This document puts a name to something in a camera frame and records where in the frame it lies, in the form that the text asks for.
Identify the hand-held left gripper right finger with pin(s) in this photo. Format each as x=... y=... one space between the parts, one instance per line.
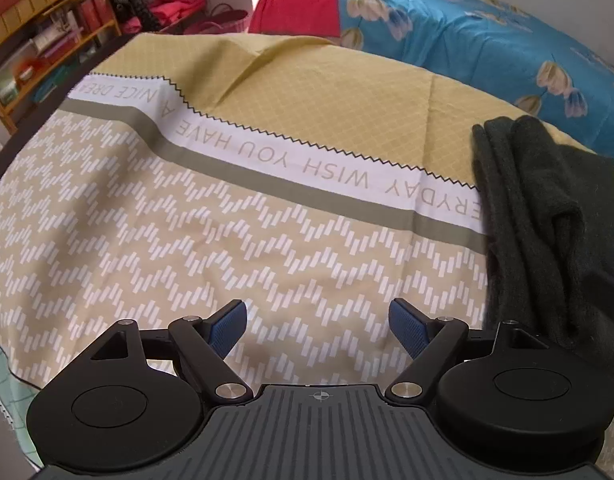
x=407 y=325

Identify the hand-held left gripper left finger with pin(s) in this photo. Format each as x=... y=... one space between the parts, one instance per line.
x=227 y=325

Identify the dark green knit sweater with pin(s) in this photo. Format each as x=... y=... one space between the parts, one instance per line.
x=537 y=220

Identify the pile of red clothes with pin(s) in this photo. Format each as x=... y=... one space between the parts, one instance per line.
x=174 y=7

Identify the yellow beige printed cloth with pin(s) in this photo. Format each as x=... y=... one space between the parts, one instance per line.
x=237 y=210

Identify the green grid mat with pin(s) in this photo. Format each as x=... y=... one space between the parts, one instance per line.
x=4 y=410

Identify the blue floral blanket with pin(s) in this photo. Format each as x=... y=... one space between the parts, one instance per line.
x=487 y=35

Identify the pink woven basket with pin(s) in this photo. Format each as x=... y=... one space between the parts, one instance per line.
x=227 y=19

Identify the red bed sheet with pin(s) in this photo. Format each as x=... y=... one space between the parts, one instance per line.
x=292 y=12

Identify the wooden shelf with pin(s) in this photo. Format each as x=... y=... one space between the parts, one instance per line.
x=42 y=35

